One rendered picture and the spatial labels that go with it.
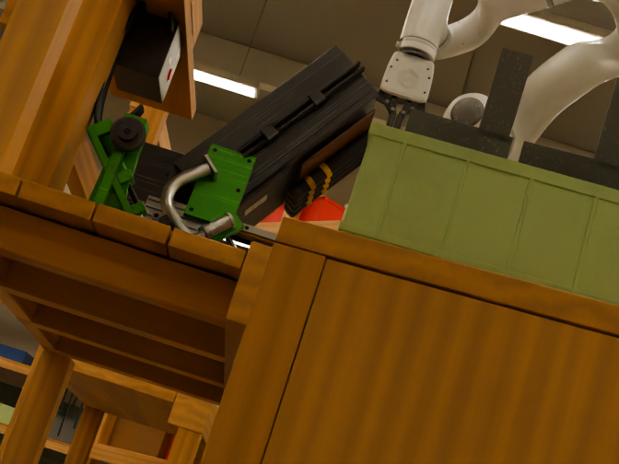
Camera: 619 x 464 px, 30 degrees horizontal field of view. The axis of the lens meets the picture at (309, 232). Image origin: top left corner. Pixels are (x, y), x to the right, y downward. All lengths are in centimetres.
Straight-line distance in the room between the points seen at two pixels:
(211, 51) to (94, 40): 794
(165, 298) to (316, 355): 75
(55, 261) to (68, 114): 50
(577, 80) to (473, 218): 88
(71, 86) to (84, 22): 15
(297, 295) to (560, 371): 33
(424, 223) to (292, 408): 30
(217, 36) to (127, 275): 852
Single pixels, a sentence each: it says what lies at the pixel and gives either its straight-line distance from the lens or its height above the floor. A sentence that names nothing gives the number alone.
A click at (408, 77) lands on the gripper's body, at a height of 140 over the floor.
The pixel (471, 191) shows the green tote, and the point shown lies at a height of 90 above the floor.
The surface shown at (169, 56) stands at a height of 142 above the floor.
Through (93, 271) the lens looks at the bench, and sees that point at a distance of 213.
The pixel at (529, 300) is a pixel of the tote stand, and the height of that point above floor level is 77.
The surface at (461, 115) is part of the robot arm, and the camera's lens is 225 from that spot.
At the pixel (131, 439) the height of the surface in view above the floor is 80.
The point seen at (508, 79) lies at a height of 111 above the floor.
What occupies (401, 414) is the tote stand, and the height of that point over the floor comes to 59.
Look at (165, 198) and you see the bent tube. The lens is 267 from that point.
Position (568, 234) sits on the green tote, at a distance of 151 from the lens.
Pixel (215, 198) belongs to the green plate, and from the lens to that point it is 272.
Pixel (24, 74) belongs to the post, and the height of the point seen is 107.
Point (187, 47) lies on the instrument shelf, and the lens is 293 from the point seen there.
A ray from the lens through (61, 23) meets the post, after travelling 222.
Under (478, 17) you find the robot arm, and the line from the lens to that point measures 252.
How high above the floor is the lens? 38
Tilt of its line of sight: 16 degrees up
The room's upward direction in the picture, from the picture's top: 18 degrees clockwise
